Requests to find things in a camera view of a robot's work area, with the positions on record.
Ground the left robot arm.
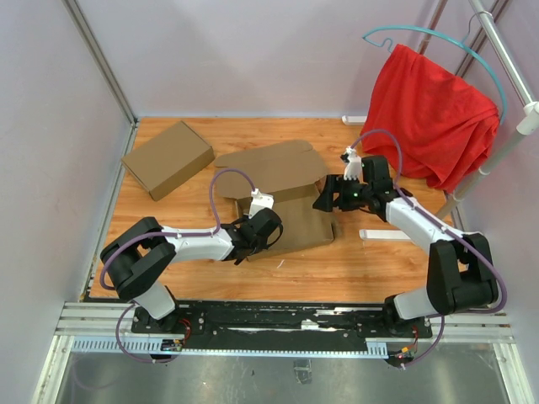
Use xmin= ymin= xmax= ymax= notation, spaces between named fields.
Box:
xmin=100 ymin=208 xmax=284 ymax=333

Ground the brown cardboard box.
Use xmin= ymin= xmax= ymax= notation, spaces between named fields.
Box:
xmin=122 ymin=121 xmax=215 ymax=201
xmin=214 ymin=140 xmax=335 ymax=261

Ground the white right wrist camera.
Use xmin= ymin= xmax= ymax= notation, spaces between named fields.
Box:
xmin=340 ymin=146 xmax=362 ymax=181

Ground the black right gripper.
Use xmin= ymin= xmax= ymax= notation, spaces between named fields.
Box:
xmin=312 ymin=174 xmax=372 ymax=212

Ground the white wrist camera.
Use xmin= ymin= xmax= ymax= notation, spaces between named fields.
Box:
xmin=340 ymin=146 xmax=362 ymax=181
xmin=248 ymin=188 xmax=274 ymax=219

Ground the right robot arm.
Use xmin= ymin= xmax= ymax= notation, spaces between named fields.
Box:
xmin=312 ymin=150 xmax=504 ymax=337

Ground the red cloth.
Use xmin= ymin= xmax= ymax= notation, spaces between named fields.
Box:
xmin=361 ymin=45 xmax=500 ymax=193

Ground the folded brown cardboard box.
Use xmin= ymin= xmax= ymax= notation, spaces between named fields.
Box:
xmin=122 ymin=121 xmax=215 ymax=201

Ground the white clothes rack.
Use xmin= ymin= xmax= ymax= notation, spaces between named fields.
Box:
xmin=357 ymin=1 xmax=538 ymax=219

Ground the teal clothes hanger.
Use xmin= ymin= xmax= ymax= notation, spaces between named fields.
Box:
xmin=362 ymin=24 xmax=508 ymax=124

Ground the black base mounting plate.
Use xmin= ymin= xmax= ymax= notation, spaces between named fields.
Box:
xmin=131 ymin=300 xmax=433 ymax=351

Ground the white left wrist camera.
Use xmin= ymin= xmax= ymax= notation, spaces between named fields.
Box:
xmin=248 ymin=188 xmax=274 ymax=219

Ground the aluminium frame rail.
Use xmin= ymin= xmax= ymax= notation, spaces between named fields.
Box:
xmin=33 ymin=300 xmax=538 ymax=403

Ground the grey slotted cable duct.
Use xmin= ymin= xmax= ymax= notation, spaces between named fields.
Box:
xmin=72 ymin=337 xmax=389 ymax=359

